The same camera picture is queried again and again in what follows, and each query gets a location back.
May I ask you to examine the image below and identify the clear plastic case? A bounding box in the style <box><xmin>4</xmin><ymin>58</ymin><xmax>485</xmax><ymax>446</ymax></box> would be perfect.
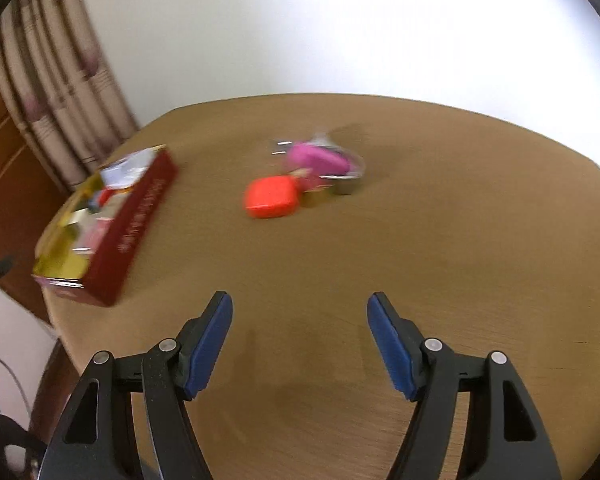
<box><xmin>101</xmin><ymin>151</ymin><xmax>155</xmax><ymax>187</ymax></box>

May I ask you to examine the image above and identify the red square case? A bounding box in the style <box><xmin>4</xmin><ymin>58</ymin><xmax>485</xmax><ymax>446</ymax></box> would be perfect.
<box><xmin>243</xmin><ymin>175</ymin><xmax>301</xmax><ymax>220</ymax></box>

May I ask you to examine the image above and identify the red tin box gold inside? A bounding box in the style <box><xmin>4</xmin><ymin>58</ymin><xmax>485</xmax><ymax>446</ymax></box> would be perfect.
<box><xmin>32</xmin><ymin>144</ymin><xmax>178</xmax><ymax>308</ymax></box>

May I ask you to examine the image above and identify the clear case with pink contents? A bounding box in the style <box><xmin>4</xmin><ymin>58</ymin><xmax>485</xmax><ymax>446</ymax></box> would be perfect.
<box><xmin>81</xmin><ymin>217</ymin><xmax>117</xmax><ymax>256</ymax></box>

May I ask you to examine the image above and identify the small white box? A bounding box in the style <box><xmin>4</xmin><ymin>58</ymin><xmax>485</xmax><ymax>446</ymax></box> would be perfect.
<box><xmin>67</xmin><ymin>209</ymin><xmax>95</xmax><ymax>230</ymax></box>

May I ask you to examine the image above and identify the brown wooden door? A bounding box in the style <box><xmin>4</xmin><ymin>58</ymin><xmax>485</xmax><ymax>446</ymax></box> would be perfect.
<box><xmin>0</xmin><ymin>45</ymin><xmax>88</xmax><ymax>328</ymax></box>

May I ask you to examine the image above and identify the beige leaf print curtain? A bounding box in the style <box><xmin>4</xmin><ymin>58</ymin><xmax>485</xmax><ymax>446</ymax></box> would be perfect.
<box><xmin>0</xmin><ymin>0</ymin><xmax>141</xmax><ymax>193</ymax></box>

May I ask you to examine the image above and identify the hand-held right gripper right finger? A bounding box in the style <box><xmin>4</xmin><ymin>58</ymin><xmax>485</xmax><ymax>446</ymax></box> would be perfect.
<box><xmin>366</xmin><ymin>291</ymin><xmax>563</xmax><ymax>480</ymax></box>

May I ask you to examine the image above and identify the grey cable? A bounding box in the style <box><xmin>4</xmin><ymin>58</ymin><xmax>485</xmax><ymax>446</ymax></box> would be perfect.
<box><xmin>0</xmin><ymin>352</ymin><xmax>33</xmax><ymax>431</ymax></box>

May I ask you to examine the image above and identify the pink plug adapter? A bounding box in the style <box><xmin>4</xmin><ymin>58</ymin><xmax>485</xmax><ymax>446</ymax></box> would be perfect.
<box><xmin>270</xmin><ymin>139</ymin><xmax>353</xmax><ymax>177</ymax></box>

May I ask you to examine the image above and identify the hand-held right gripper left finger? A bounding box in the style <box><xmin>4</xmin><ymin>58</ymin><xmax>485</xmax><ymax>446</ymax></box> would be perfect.
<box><xmin>39</xmin><ymin>290</ymin><xmax>233</xmax><ymax>480</ymax></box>

